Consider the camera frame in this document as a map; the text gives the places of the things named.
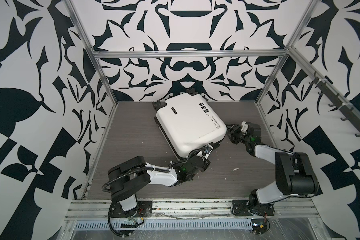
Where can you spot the aluminium cage frame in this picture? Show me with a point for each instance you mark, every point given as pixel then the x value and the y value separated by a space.
pixel 250 60

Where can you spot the wall hook rack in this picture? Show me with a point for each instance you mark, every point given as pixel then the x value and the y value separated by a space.
pixel 338 101

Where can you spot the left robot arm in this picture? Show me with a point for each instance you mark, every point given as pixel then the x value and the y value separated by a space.
pixel 126 179

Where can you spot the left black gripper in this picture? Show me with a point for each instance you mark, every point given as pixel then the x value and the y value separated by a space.
pixel 206 166

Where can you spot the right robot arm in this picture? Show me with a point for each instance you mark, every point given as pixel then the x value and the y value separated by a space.
pixel 294 174

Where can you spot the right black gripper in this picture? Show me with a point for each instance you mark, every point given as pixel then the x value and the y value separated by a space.
pixel 233 138

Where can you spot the black suitcase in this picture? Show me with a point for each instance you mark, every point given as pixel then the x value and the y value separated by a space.
pixel 188 123

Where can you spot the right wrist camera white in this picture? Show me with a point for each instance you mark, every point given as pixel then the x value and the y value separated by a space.
pixel 244 127

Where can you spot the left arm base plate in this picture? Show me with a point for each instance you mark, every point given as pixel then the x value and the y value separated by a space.
pixel 142 209

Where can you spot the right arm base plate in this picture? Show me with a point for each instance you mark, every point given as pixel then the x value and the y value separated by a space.
pixel 243 208

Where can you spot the white slotted cable duct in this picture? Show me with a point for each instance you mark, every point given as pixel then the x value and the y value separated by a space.
pixel 173 224

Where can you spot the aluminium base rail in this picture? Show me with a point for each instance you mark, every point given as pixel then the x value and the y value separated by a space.
pixel 188 208

